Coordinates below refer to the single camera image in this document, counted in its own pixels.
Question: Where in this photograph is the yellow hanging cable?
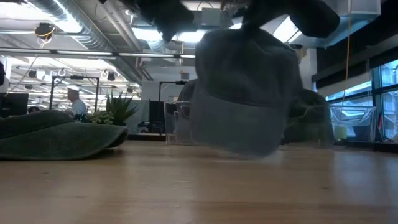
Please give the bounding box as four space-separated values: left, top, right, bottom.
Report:
344 0 353 91

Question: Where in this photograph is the long ceiling light bar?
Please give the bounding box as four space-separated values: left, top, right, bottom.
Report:
0 47 196 60

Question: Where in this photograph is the black office chair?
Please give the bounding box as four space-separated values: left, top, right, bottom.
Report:
138 100 166 134

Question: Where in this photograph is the grey ceiling box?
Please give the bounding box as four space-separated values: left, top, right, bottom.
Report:
200 7 231 27

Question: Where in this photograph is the clear acrylic hat stand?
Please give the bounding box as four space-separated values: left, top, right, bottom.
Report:
285 104 335 147

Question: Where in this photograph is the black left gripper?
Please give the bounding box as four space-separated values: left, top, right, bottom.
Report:
121 0 195 43

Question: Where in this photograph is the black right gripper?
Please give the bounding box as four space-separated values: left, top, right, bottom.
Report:
242 0 340 38

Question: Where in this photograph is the black computer monitor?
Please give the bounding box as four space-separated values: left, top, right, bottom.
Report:
0 92 30 118

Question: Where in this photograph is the silver ceiling air duct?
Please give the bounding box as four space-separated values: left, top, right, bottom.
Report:
27 0 147 82

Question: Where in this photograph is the clear plastic bin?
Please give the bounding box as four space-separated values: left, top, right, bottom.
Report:
164 101 193 146

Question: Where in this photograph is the grey baseball cap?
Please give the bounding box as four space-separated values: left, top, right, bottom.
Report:
188 28 305 157

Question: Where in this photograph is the pale green cup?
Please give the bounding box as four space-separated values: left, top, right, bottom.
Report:
334 124 348 141

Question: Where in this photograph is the black background rig frame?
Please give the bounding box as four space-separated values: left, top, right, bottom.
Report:
49 75 100 113
158 80 188 135

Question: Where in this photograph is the clear plastic container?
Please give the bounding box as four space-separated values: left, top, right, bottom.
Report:
329 105 376 143

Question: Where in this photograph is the dark olive baseball cap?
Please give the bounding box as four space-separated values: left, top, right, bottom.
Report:
284 88 334 146

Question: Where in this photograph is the small green potted plant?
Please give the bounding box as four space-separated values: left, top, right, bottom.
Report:
88 91 139 127

